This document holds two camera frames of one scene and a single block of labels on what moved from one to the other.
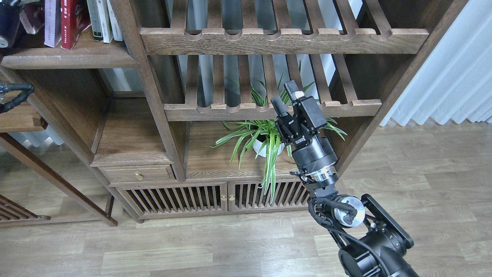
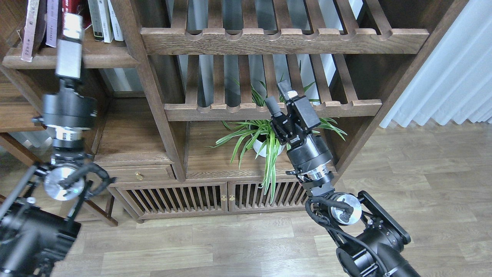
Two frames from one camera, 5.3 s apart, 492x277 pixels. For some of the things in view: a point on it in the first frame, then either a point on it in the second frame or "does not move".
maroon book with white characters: x=32 y=15 → x=40 y=28
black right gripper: x=314 y=155 does not move
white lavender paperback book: x=50 y=39 does not move
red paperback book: x=75 y=18 does not move
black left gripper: x=9 y=19 → x=68 y=109
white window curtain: x=455 y=82 does not move
